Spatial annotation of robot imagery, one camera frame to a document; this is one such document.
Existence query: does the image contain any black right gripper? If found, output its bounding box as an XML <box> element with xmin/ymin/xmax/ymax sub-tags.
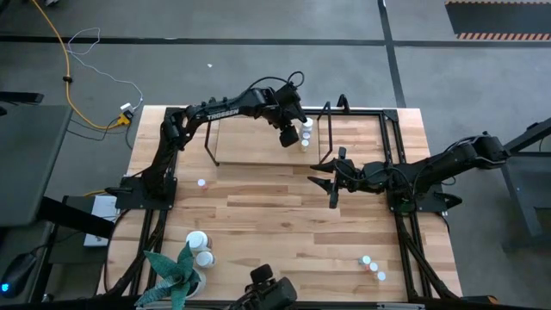
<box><xmin>306</xmin><ymin>146</ymin><xmax>391</xmax><ymax>210</ymax></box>

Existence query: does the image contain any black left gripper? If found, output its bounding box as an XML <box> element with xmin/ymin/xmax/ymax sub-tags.
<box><xmin>269</xmin><ymin>84</ymin><xmax>308</xmax><ymax>149</ymax></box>

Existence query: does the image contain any white bottle purple label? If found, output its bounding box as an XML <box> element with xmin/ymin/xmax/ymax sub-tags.
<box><xmin>185</xmin><ymin>230</ymin><xmax>213</xmax><ymax>253</ymax></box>

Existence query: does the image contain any white aspirin bottle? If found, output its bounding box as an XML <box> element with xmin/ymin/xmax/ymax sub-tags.
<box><xmin>195</xmin><ymin>251</ymin><xmax>217</xmax><ymax>270</ymax></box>

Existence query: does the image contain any white and yellow power plug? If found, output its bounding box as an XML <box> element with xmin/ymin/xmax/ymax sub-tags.
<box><xmin>118</xmin><ymin>102</ymin><xmax>135</xmax><ymax>127</ymax></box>

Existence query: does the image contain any teal succulent in white pot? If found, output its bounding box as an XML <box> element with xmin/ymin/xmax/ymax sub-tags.
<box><xmin>134</xmin><ymin>241</ymin><xmax>207</xmax><ymax>310</ymax></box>

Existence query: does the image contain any black metal stand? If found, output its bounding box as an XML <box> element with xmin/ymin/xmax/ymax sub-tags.
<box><xmin>501</xmin><ymin>116</ymin><xmax>551</xmax><ymax>253</ymax></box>

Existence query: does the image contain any white power box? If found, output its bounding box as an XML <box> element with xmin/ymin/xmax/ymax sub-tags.
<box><xmin>83</xmin><ymin>194</ymin><xmax>121</xmax><ymax>248</ymax></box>

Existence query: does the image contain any hazard striped floor mat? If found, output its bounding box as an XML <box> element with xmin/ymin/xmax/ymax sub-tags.
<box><xmin>444</xmin><ymin>0</ymin><xmax>551</xmax><ymax>43</ymax></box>

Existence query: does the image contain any black bar stand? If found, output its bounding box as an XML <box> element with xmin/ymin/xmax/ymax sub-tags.
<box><xmin>37</xmin><ymin>195</ymin><xmax>116</xmax><ymax>240</ymax></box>

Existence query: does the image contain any grey desk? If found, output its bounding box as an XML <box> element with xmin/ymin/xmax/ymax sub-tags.
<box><xmin>0</xmin><ymin>104</ymin><xmax>73</xmax><ymax>228</ymax></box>

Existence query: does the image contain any black computer mouse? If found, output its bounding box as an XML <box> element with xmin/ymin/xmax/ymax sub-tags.
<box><xmin>0</xmin><ymin>251</ymin><xmax>39</xmax><ymax>301</ymax></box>

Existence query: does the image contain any wooden shelf black wire frame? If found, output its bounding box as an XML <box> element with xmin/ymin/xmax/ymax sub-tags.
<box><xmin>203</xmin><ymin>93</ymin><xmax>352</xmax><ymax>167</ymax></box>

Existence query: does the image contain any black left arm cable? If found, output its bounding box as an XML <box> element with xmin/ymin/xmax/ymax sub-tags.
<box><xmin>247</xmin><ymin>71</ymin><xmax>306</xmax><ymax>94</ymax></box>

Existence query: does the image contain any black aluminium rig frame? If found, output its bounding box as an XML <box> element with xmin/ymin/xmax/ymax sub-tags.
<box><xmin>96</xmin><ymin>106</ymin><xmax>464</xmax><ymax>302</ymax></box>

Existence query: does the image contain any white cable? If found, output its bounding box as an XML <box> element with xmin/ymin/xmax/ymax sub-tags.
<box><xmin>66</xmin><ymin>27</ymin><xmax>145</xmax><ymax>111</ymax></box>

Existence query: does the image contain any yellow cable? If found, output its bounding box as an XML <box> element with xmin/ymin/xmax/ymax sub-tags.
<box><xmin>29</xmin><ymin>0</ymin><xmax>133</xmax><ymax>131</ymax></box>

